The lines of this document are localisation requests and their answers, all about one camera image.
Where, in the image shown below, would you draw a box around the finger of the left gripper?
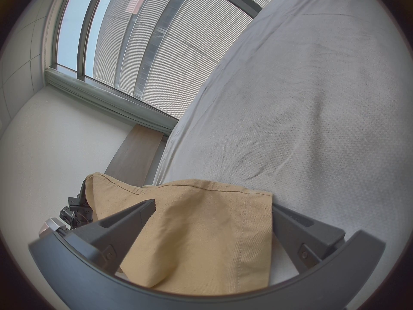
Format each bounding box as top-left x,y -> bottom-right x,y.
77,179 -> 88,205

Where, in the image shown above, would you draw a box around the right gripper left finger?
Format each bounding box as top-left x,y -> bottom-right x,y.
66,200 -> 156,275

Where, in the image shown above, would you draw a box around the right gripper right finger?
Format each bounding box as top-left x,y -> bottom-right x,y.
273,204 -> 346,274

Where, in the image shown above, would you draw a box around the tan shorts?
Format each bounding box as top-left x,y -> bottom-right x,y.
85,172 -> 275,296

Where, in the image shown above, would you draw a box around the bed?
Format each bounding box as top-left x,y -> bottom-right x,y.
104,0 -> 412,288

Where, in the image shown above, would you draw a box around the grey-green curtain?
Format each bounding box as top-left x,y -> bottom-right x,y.
45,68 -> 179,138

